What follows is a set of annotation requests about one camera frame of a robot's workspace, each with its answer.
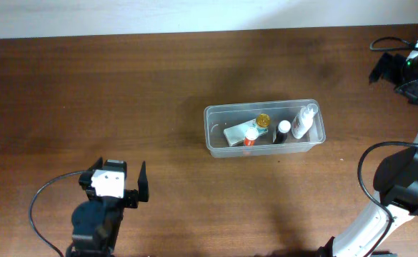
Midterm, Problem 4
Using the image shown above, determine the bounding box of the white spray bottle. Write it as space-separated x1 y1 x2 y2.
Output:
292 104 319 139

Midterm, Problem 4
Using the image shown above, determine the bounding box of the white green medicine box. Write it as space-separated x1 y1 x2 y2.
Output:
224 119 268 146

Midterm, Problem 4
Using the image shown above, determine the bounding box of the dark bottle white cap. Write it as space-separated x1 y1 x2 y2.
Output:
272 120 291 144

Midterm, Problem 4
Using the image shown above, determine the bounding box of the orange Redoxon tablet tube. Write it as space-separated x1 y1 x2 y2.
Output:
243 127 259 146

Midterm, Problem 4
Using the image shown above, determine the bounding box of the small gold-lidded balm jar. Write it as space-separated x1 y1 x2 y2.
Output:
254 114 270 133

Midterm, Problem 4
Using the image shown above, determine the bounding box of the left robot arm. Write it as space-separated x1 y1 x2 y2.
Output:
66 158 149 257

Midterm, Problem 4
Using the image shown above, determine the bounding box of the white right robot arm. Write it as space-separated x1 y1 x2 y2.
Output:
316 40 418 257

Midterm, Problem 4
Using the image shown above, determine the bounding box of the clear plastic container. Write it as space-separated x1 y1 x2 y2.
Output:
204 99 326 158

